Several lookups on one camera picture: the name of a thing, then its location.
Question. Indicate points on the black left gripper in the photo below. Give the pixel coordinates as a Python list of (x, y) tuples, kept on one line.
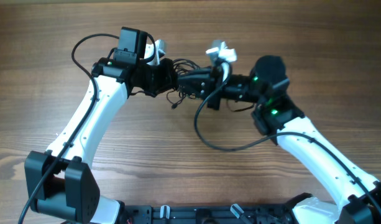
[(168, 73)]

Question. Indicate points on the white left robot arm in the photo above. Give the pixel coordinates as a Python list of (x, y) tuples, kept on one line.
[(59, 181)]

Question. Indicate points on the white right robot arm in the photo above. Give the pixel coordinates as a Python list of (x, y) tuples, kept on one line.
[(356, 194)]

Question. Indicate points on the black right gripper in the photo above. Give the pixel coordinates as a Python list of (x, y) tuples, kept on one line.
[(214, 90)]

